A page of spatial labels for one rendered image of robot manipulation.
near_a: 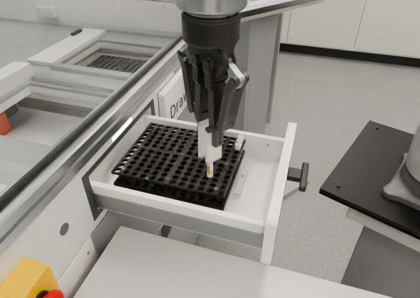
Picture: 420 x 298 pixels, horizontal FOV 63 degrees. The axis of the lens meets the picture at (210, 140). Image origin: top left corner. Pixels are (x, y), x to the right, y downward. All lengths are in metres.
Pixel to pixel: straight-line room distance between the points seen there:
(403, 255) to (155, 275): 0.57
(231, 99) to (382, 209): 0.49
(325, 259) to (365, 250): 0.73
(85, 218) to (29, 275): 0.17
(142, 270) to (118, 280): 0.05
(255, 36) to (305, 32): 2.00
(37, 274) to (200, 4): 0.41
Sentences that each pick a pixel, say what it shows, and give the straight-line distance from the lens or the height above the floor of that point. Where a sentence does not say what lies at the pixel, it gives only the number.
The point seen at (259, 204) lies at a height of 0.84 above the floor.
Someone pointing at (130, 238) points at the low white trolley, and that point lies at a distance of 0.74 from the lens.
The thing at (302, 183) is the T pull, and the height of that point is 0.91.
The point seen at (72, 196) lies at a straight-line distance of 0.63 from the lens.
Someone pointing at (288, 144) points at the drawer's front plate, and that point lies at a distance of 0.69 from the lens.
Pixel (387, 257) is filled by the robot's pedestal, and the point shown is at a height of 0.62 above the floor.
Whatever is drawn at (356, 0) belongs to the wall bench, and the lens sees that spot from 3.42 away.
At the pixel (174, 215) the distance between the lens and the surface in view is 0.62.
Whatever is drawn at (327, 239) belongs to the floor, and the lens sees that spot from 1.77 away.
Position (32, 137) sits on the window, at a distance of 0.55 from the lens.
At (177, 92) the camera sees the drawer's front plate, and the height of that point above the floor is 0.89.
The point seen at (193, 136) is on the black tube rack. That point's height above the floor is 0.90.
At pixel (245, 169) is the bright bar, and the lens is 0.74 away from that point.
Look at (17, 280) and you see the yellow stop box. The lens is 0.55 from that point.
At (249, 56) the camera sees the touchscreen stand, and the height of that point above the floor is 0.74.
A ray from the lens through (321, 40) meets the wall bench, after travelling 3.52.
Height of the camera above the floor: 1.33
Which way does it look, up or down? 36 degrees down
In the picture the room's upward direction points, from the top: straight up
